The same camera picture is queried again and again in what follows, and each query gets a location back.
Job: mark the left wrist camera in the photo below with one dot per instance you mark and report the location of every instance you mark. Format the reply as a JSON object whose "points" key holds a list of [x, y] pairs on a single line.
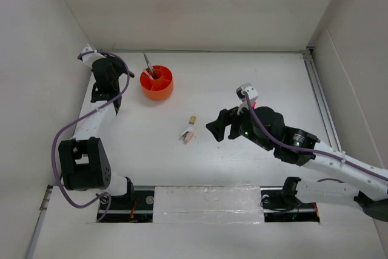
{"points": [[88, 55]]}

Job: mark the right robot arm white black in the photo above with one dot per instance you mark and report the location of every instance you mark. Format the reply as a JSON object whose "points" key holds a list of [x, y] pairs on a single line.
{"points": [[356, 184]]}

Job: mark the pink white mini stapler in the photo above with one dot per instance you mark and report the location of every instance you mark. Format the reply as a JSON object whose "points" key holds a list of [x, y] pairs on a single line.
{"points": [[187, 134]]}

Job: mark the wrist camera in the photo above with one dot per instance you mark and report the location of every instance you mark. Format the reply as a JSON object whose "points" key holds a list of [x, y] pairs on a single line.
{"points": [[88, 55], [247, 95]]}

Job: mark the small tan eraser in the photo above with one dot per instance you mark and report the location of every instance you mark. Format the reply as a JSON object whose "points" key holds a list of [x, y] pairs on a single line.
{"points": [[192, 120]]}

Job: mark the black handled scissors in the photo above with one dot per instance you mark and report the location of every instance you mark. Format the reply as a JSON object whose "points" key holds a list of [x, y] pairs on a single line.
{"points": [[152, 71]]}

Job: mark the pink transparent pen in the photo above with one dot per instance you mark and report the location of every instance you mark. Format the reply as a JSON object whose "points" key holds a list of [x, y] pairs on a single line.
{"points": [[148, 74]]}

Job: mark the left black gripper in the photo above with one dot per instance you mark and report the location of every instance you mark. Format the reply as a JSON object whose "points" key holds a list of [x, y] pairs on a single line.
{"points": [[118, 65]]}

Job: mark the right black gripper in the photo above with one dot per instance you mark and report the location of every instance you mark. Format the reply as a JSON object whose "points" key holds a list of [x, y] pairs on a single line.
{"points": [[226, 117]]}

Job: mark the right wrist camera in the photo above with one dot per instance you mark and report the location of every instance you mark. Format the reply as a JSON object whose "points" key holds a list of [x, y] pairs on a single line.
{"points": [[247, 95]]}

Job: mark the orange round divided container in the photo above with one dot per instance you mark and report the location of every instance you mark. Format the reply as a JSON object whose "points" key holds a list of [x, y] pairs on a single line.
{"points": [[158, 89]]}

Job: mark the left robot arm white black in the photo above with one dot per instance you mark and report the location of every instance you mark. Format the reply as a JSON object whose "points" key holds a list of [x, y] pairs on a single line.
{"points": [[84, 162]]}

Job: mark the metal rail at table front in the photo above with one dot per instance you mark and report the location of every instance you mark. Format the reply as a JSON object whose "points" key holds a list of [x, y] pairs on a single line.
{"points": [[205, 204]]}

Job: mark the aluminium rail right side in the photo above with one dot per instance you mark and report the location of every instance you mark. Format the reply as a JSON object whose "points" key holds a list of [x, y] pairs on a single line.
{"points": [[323, 107]]}

